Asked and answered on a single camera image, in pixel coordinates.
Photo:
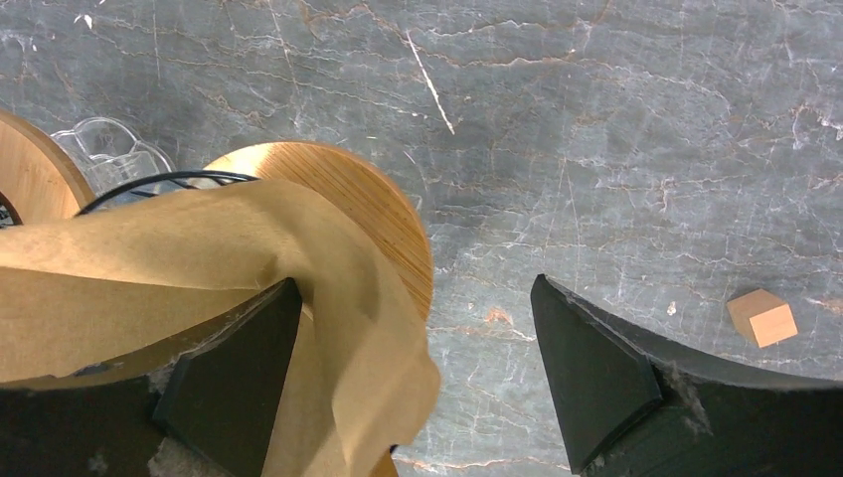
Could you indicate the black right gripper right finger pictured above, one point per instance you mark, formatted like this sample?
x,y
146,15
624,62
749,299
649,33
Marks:
x,y
630,402

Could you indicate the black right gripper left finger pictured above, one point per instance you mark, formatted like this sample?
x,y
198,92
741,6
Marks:
x,y
212,392

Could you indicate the wooden dripper ring holder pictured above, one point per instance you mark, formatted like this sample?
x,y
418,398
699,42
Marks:
x,y
302,444

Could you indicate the blue plastic dripper cone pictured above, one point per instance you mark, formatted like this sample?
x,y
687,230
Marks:
x,y
161,184

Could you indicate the glass dripper with wooden collar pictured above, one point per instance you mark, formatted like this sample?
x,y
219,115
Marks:
x,y
47,177

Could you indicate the small wooden cube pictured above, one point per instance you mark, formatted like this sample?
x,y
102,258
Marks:
x,y
762,318

